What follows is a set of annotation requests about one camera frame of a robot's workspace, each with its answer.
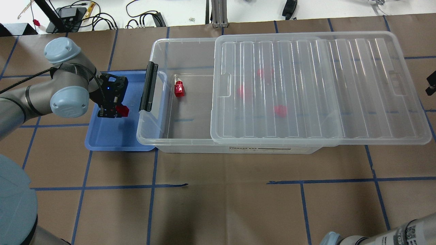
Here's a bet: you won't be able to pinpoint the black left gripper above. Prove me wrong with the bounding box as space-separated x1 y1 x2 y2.
91 74 129 118

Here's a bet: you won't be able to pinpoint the clear plastic box lid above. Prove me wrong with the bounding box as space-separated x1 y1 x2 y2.
210 31 432 147

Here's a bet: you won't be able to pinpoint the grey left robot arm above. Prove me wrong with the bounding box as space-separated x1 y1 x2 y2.
0 37 129 138

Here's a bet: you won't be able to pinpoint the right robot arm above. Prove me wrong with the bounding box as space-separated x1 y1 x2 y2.
320 213 436 245

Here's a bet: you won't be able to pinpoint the blue plastic tray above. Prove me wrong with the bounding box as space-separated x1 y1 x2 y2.
85 71 155 151

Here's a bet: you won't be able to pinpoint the clear plastic storage box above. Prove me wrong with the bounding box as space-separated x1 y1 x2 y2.
136 38 321 154

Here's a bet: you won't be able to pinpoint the red block with white tag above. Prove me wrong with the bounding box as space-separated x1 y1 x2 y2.
173 79 185 98

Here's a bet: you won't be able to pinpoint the red block under lid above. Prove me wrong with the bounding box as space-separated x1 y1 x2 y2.
236 85 252 100
274 104 288 118
256 68 275 80

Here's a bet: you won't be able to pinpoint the black stand base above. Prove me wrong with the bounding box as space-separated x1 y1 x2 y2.
34 0 87 34

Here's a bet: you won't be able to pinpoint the black power adapter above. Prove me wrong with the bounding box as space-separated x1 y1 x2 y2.
152 12 166 27

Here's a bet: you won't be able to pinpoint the black device at top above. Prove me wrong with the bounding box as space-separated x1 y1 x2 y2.
282 0 298 20

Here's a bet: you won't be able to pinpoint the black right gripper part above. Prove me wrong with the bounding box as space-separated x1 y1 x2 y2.
425 72 436 96

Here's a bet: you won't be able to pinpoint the black box latch handle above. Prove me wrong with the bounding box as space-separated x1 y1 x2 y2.
139 61 158 112

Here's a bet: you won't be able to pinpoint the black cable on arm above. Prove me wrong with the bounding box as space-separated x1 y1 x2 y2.
0 63 107 108

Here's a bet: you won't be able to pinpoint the black cables on floor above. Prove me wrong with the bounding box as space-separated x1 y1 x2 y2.
125 0 160 29

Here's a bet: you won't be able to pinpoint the aluminium frame post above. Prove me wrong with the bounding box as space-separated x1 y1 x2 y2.
205 0 229 29

